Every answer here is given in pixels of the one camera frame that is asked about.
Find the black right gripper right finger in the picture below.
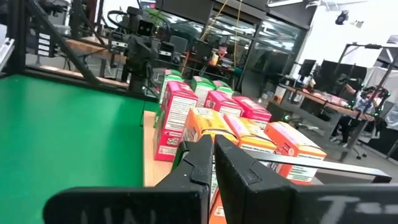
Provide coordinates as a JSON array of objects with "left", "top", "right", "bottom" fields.
[{"left": 214, "top": 134, "right": 398, "bottom": 224}]

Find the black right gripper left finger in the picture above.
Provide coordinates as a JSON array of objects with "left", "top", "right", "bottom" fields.
[{"left": 43, "top": 134, "right": 214, "bottom": 224}]

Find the leafy green potted plant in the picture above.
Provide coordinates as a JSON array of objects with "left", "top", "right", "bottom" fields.
[{"left": 144, "top": 7, "right": 170, "bottom": 24}]

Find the wooden background desk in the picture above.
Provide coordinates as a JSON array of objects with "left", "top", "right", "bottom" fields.
[{"left": 63, "top": 36, "right": 130, "bottom": 65}]

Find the green table mat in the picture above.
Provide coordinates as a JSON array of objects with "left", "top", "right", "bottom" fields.
[{"left": 0, "top": 73, "right": 161, "bottom": 224}]

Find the long wooden background table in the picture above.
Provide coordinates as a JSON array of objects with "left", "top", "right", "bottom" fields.
[{"left": 279, "top": 83, "right": 377, "bottom": 123}]

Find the person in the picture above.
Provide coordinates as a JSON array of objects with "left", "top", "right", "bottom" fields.
[{"left": 329, "top": 73, "right": 391, "bottom": 149}]

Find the silver aluminium extrusion bar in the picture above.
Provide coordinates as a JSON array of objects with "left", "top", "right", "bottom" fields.
[{"left": 0, "top": 37, "right": 16, "bottom": 72}]

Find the black monitor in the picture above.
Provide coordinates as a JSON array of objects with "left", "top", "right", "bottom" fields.
[
  {"left": 320, "top": 60, "right": 368, "bottom": 91},
  {"left": 298, "top": 58, "right": 317, "bottom": 78}
]

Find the dark hanging ceiling fixture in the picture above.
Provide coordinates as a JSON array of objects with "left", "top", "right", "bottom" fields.
[{"left": 335, "top": 10, "right": 349, "bottom": 26}]

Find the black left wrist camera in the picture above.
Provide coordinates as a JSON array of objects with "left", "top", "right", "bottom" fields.
[{"left": 135, "top": 19, "right": 155, "bottom": 37}]

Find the wooden shelf with black frame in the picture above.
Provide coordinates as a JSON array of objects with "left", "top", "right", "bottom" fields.
[{"left": 141, "top": 109, "right": 393, "bottom": 224}]

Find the black rig frame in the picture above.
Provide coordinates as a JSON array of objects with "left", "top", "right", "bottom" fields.
[{"left": 0, "top": 0, "right": 156, "bottom": 100}]

